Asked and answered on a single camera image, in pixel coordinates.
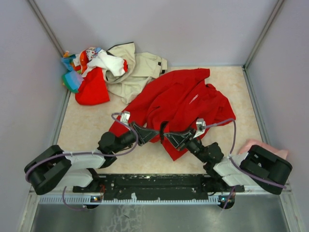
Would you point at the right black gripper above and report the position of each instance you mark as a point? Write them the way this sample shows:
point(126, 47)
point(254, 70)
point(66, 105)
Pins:
point(176, 139)

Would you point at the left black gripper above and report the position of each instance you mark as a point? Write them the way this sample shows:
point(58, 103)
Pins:
point(144, 135)

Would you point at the red zip jacket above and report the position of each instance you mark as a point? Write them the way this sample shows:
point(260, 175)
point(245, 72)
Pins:
point(173, 103)

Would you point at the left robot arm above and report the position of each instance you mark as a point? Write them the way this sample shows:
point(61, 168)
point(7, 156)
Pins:
point(55, 167)

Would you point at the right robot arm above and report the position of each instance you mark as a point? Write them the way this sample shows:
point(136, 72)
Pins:
point(257, 166)

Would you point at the beige jacket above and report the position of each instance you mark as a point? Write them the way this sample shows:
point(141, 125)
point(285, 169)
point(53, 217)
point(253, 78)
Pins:
point(142, 69)

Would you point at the pink cloth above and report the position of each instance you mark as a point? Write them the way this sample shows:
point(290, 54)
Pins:
point(250, 142)

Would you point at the red cloth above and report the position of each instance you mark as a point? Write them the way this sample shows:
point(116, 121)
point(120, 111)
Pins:
point(93, 90)

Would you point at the white printed shirt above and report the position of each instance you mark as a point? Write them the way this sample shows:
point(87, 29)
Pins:
point(95, 57)

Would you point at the colourful striped cloth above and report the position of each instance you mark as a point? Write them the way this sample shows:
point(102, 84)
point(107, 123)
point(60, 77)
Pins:
point(72, 79)

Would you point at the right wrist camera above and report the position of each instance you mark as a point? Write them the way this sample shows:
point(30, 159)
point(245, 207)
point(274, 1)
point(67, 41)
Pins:
point(201, 127)

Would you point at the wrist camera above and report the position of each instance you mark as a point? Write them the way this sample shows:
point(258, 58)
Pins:
point(201, 127)
point(125, 115)

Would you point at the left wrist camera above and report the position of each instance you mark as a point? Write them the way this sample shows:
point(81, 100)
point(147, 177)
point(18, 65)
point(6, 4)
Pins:
point(125, 115)

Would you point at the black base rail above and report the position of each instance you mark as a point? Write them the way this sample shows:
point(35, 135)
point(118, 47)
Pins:
point(154, 187)

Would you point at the aluminium frame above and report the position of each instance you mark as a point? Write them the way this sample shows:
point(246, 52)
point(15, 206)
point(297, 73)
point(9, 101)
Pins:
point(290, 213)

